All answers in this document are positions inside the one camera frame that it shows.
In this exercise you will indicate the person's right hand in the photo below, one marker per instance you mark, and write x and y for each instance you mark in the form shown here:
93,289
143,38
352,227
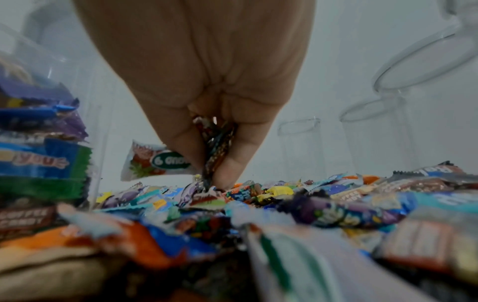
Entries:
202,53

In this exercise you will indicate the dark candy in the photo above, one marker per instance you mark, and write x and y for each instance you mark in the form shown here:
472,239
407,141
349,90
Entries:
216,141

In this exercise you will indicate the small transparent plastic jar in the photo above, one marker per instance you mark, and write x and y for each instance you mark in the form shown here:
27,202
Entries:
302,153
41,159
377,135

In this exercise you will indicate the pile of colourful candies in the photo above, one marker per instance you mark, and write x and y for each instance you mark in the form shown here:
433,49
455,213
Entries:
321,212

